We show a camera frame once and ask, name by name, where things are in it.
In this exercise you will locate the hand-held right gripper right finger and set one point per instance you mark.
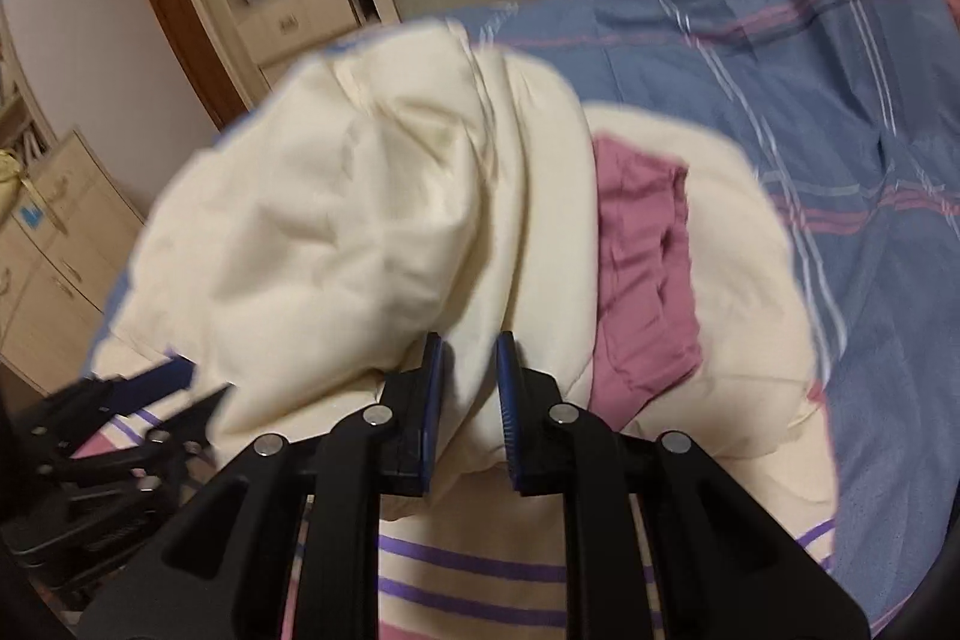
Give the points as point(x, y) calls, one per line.
point(510, 415)

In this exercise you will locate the cream wardrobe drawer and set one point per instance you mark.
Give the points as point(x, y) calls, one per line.
point(289, 64)
point(300, 18)

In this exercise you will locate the cream side cabinet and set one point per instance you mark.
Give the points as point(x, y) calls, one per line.
point(52, 280)

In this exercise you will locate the blue plaid quilt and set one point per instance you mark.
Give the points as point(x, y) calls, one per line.
point(750, 48)

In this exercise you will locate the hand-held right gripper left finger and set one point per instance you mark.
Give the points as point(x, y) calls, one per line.
point(431, 400)

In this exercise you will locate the brown wooden door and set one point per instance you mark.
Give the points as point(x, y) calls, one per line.
point(172, 10)

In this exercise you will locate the pale yellow bag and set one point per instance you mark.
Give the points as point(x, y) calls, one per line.
point(19, 171)

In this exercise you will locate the cream and pink hooded jacket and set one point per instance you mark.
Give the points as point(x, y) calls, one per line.
point(337, 220)

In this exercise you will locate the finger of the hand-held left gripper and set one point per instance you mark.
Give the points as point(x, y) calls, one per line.
point(157, 381)
point(195, 419)

